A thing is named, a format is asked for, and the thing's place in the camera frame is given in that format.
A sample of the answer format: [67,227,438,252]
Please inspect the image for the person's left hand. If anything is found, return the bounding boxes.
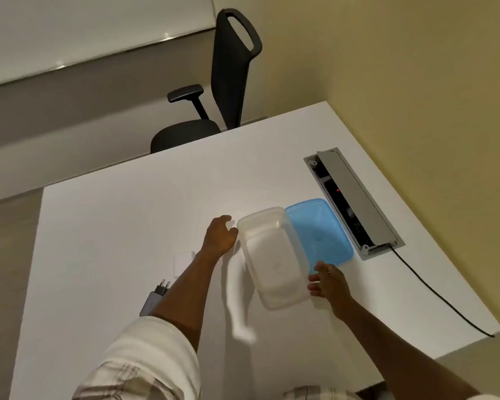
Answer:
[199,214,239,262]

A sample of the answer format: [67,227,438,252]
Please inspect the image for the person's right hand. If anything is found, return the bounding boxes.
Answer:
[307,261,355,321]

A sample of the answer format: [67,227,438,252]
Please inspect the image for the large white charger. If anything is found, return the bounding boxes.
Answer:
[173,252,195,280]

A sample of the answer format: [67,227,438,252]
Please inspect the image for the clear plastic container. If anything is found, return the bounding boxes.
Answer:
[236,206,312,311]

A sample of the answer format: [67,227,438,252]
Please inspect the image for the blue plastic lid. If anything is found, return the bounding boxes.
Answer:
[284,198,355,274]

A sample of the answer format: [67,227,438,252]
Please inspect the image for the dark grey charger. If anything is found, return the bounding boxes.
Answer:
[139,278,172,317]

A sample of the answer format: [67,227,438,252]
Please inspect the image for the person's left forearm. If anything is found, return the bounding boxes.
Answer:
[149,250,222,353]

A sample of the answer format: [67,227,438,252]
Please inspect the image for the person's right forearm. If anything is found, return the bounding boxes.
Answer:
[331,296,482,400]

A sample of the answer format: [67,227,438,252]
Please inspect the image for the grey desk socket box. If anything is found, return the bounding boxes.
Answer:
[303,147,405,261]

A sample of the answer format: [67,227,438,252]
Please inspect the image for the beige plaid shirt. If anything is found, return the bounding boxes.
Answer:
[71,315,500,400]

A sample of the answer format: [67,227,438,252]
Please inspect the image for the black office chair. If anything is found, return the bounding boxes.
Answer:
[149,8,263,154]

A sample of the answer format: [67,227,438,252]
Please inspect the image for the black power cable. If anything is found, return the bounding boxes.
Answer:
[389,244,496,338]

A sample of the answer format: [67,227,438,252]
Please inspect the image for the white wall board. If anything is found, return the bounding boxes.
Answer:
[0,0,217,90]

